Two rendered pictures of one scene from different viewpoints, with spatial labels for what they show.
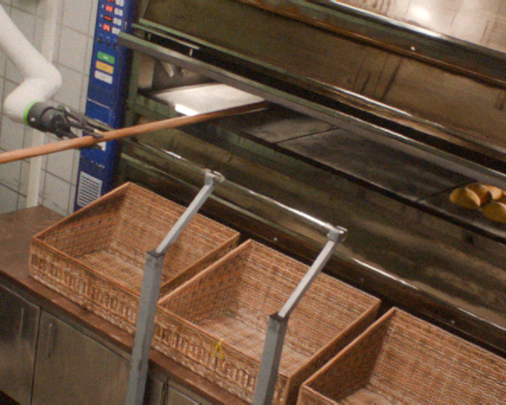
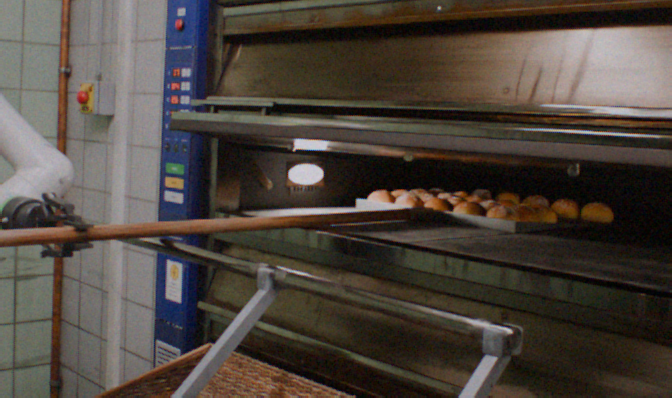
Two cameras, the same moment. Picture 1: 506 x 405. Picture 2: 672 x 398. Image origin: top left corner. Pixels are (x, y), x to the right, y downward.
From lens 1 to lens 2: 2.00 m
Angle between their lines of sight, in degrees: 21
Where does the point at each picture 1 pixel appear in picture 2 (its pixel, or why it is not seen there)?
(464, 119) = not seen: outside the picture
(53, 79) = (54, 168)
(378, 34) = not seen: outside the picture
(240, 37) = (336, 80)
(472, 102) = not seen: outside the picture
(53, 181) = (133, 363)
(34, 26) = (106, 157)
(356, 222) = (554, 349)
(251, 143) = (367, 245)
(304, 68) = (431, 94)
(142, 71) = (220, 178)
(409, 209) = (653, 303)
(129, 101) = not seen: hidden behind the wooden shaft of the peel
